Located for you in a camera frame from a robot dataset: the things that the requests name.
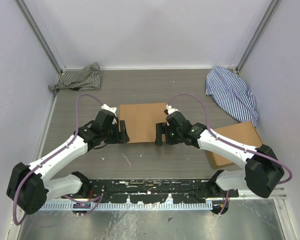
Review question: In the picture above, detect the brown cardboard box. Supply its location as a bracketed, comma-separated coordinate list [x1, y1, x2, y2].
[205, 121, 264, 169]
[119, 102, 166, 144]

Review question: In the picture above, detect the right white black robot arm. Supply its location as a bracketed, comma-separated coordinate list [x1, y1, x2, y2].
[155, 110, 285, 199]

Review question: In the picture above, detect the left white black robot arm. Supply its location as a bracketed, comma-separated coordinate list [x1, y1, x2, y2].
[6, 105, 130, 215]

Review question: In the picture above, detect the folded brown cardboard box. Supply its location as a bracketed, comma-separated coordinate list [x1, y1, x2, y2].
[205, 121, 264, 169]

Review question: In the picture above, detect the black white striped cloth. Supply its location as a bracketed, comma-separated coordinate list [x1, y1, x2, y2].
[48, 62, 102, 95]

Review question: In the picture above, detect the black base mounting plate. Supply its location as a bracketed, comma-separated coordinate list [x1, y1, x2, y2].
[70, 179, 227, 204]

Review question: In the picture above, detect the blue white striped cloth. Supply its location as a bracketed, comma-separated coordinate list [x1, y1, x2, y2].
[205, 66, 259, 126]

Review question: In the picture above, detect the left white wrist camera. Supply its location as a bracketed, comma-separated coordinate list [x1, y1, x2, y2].
[101, 104, 117, 114]

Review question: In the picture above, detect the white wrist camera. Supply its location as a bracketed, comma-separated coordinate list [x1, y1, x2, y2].
[101, 104, 117, 114]
[164, 104, 179, 116]

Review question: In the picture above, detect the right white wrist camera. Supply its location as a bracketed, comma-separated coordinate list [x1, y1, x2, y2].
[164, 104, 179, 116]

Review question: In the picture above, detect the light blue slotted cable duct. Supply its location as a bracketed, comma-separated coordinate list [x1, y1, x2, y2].
[40, 200, 213, 211]

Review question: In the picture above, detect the aluminium front rail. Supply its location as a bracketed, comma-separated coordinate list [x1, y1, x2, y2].
[14, 178, 288, 201]

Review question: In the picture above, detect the left aluminium frame post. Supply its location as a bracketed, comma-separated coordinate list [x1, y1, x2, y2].
[15, 0, 65, 74]

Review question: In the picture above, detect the aluminium frame post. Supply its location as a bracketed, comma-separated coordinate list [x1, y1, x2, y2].
[15, 0, 65, 74]
[234, 0, 282, 75]

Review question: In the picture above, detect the right aluminium frame post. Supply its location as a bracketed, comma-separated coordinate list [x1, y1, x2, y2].
[234, 0, 282, 75]

